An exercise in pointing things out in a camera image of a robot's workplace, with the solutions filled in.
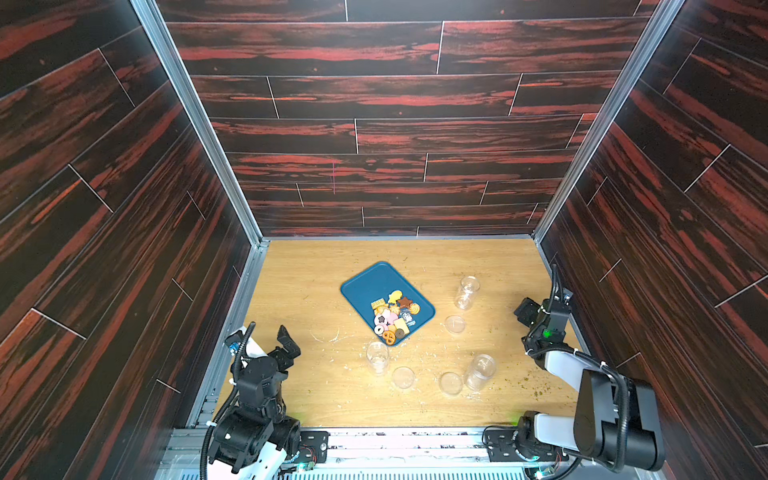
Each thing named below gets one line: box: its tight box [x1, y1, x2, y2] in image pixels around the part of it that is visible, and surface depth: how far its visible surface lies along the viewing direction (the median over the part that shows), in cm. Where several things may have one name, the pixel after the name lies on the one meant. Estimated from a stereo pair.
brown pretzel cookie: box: [383, 330, 396, 346], surface depth 93 cm
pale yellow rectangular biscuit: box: [394, 318, 410, 334], surface depth 97 cm
